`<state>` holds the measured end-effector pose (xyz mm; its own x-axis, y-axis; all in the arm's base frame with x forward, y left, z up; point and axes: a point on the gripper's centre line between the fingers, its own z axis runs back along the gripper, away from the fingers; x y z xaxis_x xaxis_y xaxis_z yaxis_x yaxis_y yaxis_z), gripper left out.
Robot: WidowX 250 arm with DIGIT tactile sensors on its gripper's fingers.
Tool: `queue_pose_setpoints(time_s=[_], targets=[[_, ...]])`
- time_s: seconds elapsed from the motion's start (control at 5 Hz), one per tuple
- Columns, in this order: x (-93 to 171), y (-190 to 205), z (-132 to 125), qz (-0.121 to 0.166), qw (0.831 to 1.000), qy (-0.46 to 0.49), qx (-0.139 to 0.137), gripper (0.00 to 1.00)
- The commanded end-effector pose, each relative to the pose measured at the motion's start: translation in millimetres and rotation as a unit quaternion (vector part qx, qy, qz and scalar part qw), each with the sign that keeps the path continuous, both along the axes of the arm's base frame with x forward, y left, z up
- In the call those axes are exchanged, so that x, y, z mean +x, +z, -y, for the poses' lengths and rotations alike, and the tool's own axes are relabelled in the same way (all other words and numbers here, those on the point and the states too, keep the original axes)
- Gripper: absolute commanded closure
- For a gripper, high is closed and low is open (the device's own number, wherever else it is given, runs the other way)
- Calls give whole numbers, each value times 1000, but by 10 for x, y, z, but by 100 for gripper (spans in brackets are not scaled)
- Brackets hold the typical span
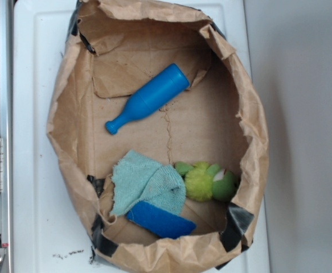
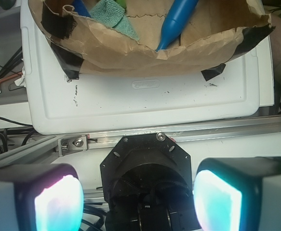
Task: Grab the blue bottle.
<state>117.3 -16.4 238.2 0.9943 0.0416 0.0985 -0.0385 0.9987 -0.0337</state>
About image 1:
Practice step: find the light teal cloth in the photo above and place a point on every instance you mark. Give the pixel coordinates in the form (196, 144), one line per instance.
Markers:
(139, 178)

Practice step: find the green plush toy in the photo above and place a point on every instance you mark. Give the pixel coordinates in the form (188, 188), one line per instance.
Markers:
(204, 181)

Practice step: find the blue sponge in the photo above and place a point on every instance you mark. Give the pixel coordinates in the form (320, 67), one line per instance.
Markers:
(160, 222)

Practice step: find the brown paper bag box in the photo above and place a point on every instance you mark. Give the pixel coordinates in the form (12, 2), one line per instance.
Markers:
(113, 48)

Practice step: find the aluminium rail frame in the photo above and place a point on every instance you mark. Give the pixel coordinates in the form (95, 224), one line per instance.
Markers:
(6, 89)

